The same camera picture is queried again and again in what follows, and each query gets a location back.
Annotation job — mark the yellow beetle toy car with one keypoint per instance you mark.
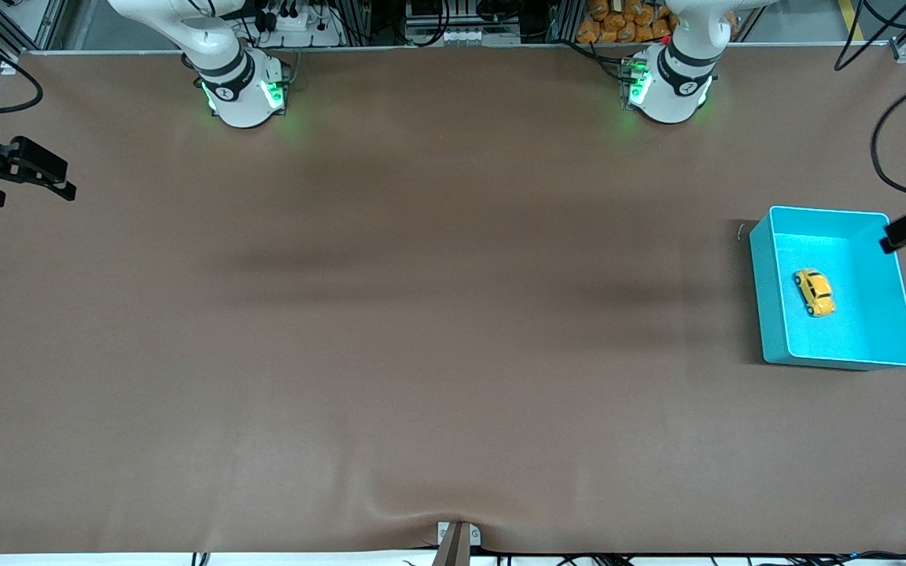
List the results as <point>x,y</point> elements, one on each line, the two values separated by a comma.
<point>815,292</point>

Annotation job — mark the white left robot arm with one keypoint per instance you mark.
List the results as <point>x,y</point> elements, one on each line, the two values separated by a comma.
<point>673,86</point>

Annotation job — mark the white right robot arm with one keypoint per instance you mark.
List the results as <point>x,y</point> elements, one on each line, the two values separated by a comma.
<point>244,94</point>

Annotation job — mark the teal plastic bin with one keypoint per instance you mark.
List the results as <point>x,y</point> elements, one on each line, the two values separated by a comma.
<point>870,330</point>

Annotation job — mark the white power strip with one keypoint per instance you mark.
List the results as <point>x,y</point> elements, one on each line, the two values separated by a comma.
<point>300,27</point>

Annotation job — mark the orange objects pile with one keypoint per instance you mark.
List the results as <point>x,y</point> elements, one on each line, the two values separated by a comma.
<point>626,23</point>

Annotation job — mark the silver background device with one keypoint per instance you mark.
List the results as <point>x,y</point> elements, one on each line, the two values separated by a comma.
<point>461,31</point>

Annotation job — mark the brown table mat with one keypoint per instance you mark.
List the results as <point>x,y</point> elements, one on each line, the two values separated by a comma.
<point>453,354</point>

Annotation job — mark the silver mounting bracket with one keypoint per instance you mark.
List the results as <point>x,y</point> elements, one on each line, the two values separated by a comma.
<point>443,534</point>

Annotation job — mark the brown camera pole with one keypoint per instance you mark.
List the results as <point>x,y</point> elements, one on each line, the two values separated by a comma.
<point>454,550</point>

